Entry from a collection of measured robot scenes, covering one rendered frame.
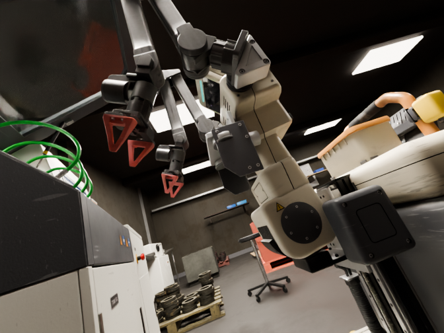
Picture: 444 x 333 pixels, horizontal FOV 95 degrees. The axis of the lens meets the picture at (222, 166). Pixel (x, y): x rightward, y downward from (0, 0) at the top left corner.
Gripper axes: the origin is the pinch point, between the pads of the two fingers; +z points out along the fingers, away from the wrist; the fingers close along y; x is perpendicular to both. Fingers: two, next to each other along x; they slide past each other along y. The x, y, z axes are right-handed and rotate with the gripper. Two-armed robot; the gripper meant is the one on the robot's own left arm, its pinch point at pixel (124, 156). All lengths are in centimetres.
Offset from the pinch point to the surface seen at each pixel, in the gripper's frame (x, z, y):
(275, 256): 113, 33, -319
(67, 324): -0.1, 32.6, 1.0
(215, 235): -4, 15, -720
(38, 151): -80, -15, -58
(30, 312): -6.3, 31.2, 2.3
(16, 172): -20.0, 7.7, 2.8
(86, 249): -1.9, 20.5, -0.4
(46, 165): -74, -8, -59
